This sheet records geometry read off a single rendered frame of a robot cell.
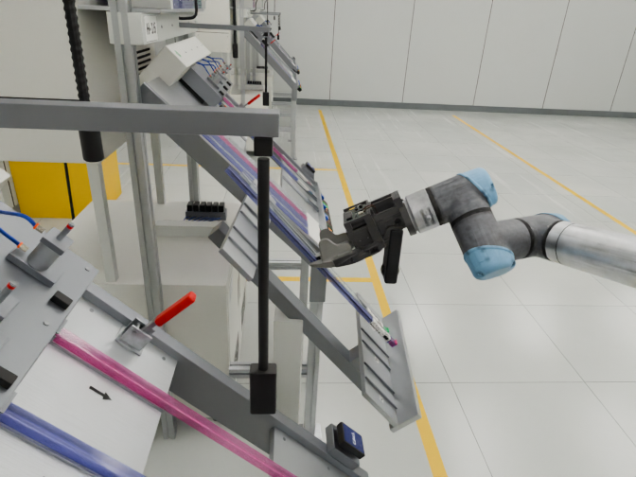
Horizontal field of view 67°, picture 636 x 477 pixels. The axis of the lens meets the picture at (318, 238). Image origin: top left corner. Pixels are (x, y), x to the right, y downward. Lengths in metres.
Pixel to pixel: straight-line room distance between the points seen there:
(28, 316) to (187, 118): 0.28
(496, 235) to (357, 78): 7.30
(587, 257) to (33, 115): 0.76
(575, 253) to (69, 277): 0.73
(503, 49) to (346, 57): 2.49
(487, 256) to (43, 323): 0.64
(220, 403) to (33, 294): 0.32
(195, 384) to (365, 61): 7.54
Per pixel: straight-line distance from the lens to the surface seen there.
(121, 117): 0.32
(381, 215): 0.88
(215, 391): 0.72
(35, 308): 0.53
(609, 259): 0.84
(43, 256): 0.54
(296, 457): 0.77
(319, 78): 8.01
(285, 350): 1.02
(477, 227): 0.85
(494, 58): 8.62
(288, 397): 1.11
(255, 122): 0.30
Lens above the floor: 1.41
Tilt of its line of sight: 26 degrees down
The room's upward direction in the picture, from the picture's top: 3 degrees clockwise
